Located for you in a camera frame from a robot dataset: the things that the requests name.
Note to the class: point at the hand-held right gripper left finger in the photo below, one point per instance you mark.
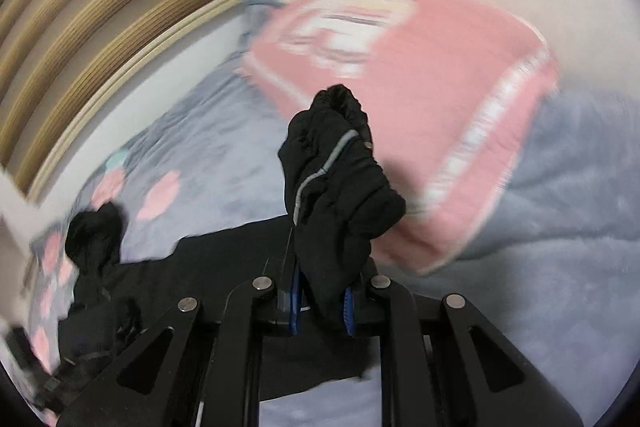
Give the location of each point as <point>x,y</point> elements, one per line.
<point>295,309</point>

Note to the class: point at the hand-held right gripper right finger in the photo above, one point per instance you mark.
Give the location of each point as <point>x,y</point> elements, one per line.
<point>348,312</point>

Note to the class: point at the black garment with grey stripe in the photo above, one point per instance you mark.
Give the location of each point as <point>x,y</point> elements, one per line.
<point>340,167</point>

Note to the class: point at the grey blanket with pink prints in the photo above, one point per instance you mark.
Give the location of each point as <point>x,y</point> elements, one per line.
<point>210,147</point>

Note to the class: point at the pink pillow with white print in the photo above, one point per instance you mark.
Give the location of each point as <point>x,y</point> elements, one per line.
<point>400,82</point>

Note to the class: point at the wooden slat headboard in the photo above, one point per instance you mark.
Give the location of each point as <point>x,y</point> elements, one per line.
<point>75,32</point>

